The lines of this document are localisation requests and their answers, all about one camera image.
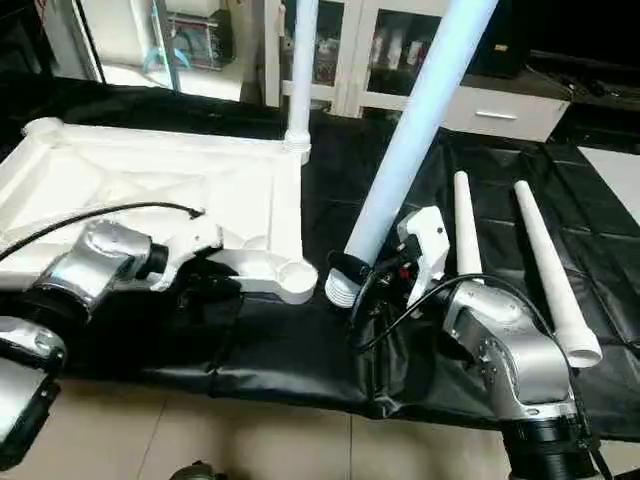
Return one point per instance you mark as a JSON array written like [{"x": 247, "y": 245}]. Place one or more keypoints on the white plastic table top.
[{"x": 120, "y": 180}]

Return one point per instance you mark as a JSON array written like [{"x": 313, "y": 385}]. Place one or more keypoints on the white plastic table leg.
[
  {"x": 555, "y": 280},
  {"x": 466, "y": 225},
  {"x": 410, "y": 140},
  {"x": 302, "y": 80}
]

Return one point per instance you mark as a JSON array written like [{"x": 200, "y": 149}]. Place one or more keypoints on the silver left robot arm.
[{"x": 80, "y": 280}]

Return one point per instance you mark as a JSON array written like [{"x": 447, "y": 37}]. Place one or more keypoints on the black work mat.
[{"x": 330, "y": 340}]

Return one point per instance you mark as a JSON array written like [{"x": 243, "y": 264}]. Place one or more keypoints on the white drawer unit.
[{"x": 495, "y": 108}]

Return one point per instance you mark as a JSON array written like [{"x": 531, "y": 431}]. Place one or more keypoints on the white glass door cabinet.
[{"x": 350, "y": 50}]

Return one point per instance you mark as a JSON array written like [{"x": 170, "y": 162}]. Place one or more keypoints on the white flat panel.
[{"x": 615, "y": 180}]

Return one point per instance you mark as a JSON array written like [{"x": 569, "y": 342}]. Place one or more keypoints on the storage rack with items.
[{"x": 195, "y": 35}]

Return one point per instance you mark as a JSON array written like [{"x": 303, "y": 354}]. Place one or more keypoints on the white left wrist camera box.
[{"x": 190, "y": 248}]

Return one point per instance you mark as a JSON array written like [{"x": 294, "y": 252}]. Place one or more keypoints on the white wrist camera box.
[
  {"x": 428, "y": 250},
  {"x": 190, "y": 248}
]

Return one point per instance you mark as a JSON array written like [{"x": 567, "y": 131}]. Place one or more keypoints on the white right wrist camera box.
[{"x": 428, "y": 250}]

